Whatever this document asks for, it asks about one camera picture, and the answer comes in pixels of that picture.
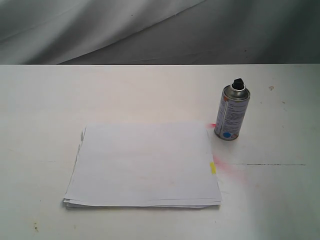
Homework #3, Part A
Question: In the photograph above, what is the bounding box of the grey backdrop cloth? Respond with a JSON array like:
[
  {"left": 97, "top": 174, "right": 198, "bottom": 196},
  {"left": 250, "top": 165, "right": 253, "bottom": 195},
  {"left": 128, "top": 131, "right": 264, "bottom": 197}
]
[{"left": 0, "top": 0, "right": 320, "bottom": 65}]

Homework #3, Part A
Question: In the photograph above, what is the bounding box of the white paper stack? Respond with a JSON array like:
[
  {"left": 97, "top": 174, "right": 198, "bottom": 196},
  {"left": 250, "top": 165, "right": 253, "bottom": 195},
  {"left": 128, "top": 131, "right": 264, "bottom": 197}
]
[{"left": 63, "top": 122, "right": 222, "bottom": 208}]

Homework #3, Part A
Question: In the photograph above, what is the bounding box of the silver spray paint can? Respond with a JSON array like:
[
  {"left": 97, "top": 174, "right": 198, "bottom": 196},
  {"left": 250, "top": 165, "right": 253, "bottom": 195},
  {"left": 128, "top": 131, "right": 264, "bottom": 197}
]
[{"left": 214, "top": 78, "right": 251, "bottom": 141}]

